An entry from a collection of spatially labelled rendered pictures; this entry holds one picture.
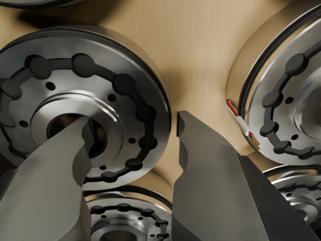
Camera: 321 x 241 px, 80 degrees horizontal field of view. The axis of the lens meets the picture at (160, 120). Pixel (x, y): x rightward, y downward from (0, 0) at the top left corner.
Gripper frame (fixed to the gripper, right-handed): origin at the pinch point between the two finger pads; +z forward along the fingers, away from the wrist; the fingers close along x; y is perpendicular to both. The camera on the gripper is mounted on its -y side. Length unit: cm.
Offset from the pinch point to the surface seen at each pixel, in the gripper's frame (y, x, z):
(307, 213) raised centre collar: 9.4, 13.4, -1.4
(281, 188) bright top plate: 6.9, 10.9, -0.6
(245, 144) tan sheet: 4.6, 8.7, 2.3
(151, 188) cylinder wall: 7.0, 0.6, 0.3
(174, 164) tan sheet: 6.5, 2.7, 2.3
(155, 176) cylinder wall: 7.3, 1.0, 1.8
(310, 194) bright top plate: 7.5, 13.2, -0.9
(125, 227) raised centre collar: 9.4, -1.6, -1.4
